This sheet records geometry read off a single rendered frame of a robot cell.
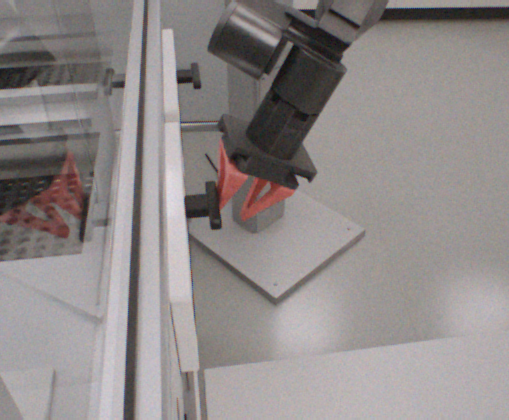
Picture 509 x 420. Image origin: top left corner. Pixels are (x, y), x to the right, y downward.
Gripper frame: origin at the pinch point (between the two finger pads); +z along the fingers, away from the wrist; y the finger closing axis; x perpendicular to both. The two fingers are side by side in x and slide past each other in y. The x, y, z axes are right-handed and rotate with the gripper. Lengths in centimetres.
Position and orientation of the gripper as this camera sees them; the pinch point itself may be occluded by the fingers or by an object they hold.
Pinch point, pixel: (231, 208)
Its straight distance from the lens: 59.7
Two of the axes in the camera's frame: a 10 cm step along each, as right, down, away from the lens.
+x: 2.0, 6.1, -7.6
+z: -4.6, 7.5, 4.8
